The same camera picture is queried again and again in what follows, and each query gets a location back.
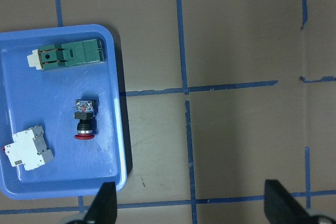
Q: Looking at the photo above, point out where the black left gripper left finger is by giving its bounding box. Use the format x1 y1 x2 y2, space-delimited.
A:
83 182 117 224

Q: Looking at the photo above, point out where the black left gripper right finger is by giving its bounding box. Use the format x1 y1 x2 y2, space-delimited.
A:
264 179 310 224

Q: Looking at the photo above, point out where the red emergency stop button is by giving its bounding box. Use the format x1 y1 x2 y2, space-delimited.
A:
74 100 97 140

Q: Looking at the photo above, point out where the blue plastic tray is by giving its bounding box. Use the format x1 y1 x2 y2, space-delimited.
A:
1 24 127 200

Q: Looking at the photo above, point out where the white grey circuit breaker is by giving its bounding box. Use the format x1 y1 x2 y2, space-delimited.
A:
3 125 54 171

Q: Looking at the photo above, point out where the green electrical switch module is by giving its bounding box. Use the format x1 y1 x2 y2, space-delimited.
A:
27 39 104 71

